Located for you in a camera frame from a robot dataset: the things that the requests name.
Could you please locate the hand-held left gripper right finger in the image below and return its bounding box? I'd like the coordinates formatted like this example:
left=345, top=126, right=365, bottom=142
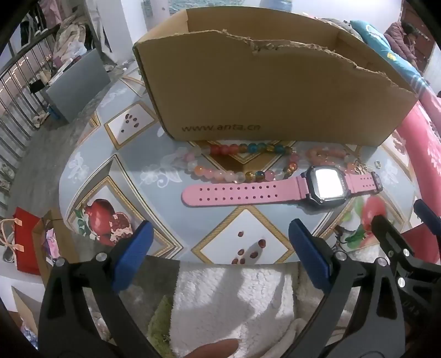
left=288, top=218, right=406, bottom=358

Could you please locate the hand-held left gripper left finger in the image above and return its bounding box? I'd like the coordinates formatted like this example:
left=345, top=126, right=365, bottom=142
left=38, top=219, right=155, bottom=358

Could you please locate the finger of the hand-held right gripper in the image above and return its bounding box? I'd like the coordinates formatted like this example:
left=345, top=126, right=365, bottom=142
left=413, top=199, right=441, bottom=232
left=370, top=214, right=441, bottom=345

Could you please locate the small gold earring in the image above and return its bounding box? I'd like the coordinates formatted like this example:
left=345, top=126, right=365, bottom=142
left=351, top=159, right=371, bottom=177

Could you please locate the pink strap digital watch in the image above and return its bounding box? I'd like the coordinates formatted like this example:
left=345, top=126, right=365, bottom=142
left=181, top=165, right=384, bottom=208

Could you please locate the pink bead bracelet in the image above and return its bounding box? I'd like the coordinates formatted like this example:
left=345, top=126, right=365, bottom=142
left=305, top=145, right=359, bottom=173

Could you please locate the brown cardboard box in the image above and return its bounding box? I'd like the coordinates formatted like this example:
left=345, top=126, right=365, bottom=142
left=133, top=7, right=419, bottom=147

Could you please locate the person's left hand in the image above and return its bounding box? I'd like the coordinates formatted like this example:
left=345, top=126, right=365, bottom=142
left=184, top=338, right=242, bottom=358

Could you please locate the pink floral blanket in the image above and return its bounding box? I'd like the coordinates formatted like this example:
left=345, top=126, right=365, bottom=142
left=394, top=93, right=441, bottom=265

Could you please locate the white fleece cloth green trim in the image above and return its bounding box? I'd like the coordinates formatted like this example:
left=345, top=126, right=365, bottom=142
left=148, top=265, right=345, bottom=358

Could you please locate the brown paper bag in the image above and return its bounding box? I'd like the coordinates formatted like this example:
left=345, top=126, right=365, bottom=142
left=32, top=208, right=80, bottom=286

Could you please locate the red gift bag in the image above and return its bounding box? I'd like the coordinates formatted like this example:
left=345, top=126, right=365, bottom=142
left=13, top=207, right=44, bottom=276

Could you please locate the fruit print tablecloth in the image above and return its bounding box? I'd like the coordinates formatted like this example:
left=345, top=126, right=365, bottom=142
left=58, top=65, right=421, bottom=265

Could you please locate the teal printed pillow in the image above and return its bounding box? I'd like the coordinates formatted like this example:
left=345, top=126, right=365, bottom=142
left=349, top=20, right=435, bottom=93

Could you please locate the metal railing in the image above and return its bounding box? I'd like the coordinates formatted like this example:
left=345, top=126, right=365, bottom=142
left=0, top=34, right=59, bottom=207

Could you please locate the pile of clothes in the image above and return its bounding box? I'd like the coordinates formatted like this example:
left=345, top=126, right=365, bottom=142
left=52, top=21, right=87, bottom=63

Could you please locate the multicoloured bead bracelet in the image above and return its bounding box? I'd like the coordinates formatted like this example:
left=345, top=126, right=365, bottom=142
left=177, top=139, right=300, bottom=185

